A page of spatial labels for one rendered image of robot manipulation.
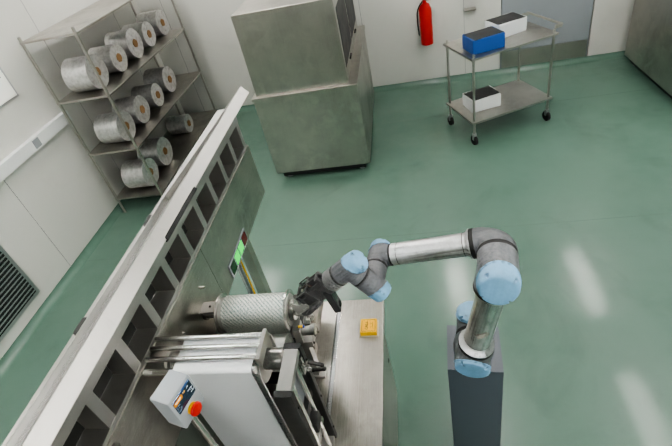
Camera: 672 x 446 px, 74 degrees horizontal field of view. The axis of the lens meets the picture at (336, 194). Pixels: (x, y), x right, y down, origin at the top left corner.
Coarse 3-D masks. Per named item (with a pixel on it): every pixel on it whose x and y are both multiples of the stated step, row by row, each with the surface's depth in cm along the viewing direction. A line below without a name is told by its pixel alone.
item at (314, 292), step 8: (312, 280) 148; (320, 280) 146; (304, 288) 149; (312, 288) 148; (320, 288) 148; (304, 296) 148; (312, 296) 148; (320, 296) 150; (312, 304) 150; (320, 304) 149
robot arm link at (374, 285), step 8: (368, 264) 148; (376, 264) 147; (384, 264) 148; (368, 272) 142; (376, 272) 144; (384, 272) 147; (368, 280) 141; (376, 280) 142; (384, 280) 145; (360, 288) 142; (368, 288) 141; (376, 288) 142; (384, 288) 143; (368, 296) 144; (376, 296) 143; (384, 296) 143
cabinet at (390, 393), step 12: (384, 348) 209; (384, 360) 205; (384, 372) 200; (384, 384) 196; (384, 396) 192; (396, 396) 241; (384, 408) 188; (396, 408) 235; (384, 420) 184; (396, 420) 229; (384, 432) 181; (396, 432) 224; (384, 444) 177; (396, 444) 219
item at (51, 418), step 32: (224, 128) 114; (192, 160) 146; (192, 192) 94; (160, 224) 84; (128, 256) 134; (128, 288) 73; (96, 320) 69; (96, 352) 64; (64, 384) 59; (64, 416) 57
